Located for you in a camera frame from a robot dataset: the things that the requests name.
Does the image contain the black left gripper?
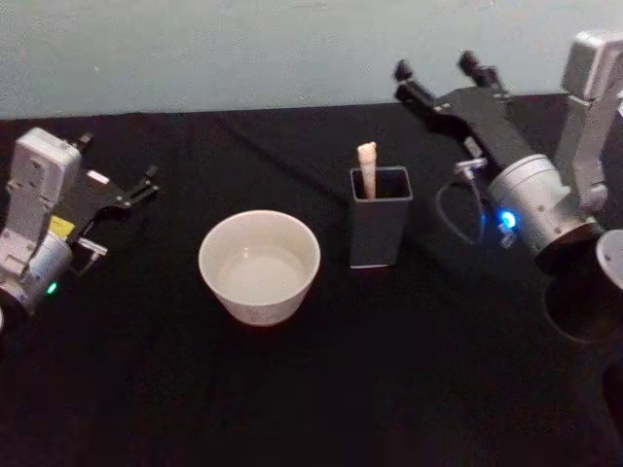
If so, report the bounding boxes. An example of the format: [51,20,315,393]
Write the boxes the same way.
[48,132,162,247]

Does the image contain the white ceramic bowl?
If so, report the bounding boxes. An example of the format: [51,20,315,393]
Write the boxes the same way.
[198,209,322,328]

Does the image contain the plain pale wall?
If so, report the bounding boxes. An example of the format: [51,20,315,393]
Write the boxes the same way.
[0,0,623,122]

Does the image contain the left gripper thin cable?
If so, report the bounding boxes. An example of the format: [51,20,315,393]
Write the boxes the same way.
[66,235,109,278]

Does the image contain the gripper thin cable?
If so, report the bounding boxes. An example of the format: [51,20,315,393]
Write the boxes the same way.
[434,158,492,245]
[66,235,109,278]

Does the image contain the black table cloth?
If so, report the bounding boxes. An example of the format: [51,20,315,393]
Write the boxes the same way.
[0,90,623,467]

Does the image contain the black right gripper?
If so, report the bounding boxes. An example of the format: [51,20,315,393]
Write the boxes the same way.
[392,49,534,180]

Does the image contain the cream utensil handle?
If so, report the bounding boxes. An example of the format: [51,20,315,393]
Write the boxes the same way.
[355,140,379,201]

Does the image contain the right gripper thin cable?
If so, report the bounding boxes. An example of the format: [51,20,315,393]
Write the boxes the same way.
[434,158,492,245]

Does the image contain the dark grey rectangular holder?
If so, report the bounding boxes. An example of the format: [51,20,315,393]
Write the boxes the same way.
[348,165,415,270]

